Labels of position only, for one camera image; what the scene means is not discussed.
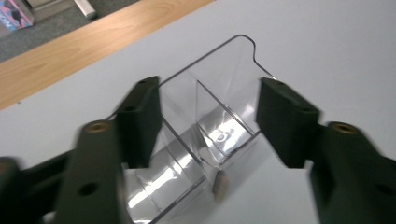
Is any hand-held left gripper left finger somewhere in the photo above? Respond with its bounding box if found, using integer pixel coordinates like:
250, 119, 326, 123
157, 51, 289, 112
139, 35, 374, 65
51, 75, 163, 224

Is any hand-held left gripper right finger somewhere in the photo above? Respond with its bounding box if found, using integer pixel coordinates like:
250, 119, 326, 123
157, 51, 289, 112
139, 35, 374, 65
255, 77, 396, 224

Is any clear plastic organizer box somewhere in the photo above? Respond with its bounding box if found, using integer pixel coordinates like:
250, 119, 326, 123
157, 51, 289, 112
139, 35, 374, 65
106, 34, 278, 224

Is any wooden table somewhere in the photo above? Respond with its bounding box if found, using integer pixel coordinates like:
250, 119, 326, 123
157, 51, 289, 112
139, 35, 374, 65
0, 0, 217, 112

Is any colourful paper carton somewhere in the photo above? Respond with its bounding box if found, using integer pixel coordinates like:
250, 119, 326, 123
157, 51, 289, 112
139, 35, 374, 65
0, 0, 35, 32

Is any white metal desk frame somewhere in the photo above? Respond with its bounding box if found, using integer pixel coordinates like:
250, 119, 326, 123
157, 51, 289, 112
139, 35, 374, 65
73, 0, 98, 21

